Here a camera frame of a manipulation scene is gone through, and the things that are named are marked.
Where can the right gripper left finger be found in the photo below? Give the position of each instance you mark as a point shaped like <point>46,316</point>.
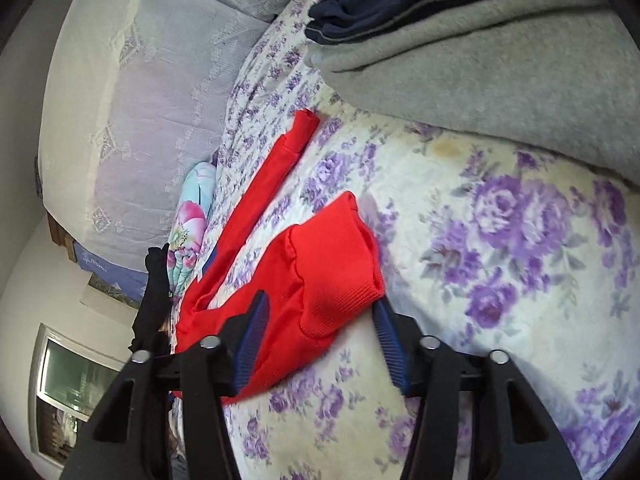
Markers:
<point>126,436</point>

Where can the window with white frame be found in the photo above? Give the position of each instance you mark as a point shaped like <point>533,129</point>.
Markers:
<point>67,381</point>

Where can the purple floral bedspread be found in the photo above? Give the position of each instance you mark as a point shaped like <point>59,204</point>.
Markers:
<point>492,244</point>

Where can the black garment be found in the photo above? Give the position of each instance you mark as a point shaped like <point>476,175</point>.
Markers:
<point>156,302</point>

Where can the red track pants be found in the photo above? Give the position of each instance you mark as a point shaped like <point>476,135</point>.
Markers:
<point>318,275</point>

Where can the grey folded garment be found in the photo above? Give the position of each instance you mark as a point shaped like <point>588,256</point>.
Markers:
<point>556,74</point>

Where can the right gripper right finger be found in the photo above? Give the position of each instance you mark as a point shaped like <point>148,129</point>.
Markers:
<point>513,435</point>

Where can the white lace headboard cover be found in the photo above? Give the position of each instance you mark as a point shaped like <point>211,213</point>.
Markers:
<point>135,97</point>

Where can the turquoise pink floral quilt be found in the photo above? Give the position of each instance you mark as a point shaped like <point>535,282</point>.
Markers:
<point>187,232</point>

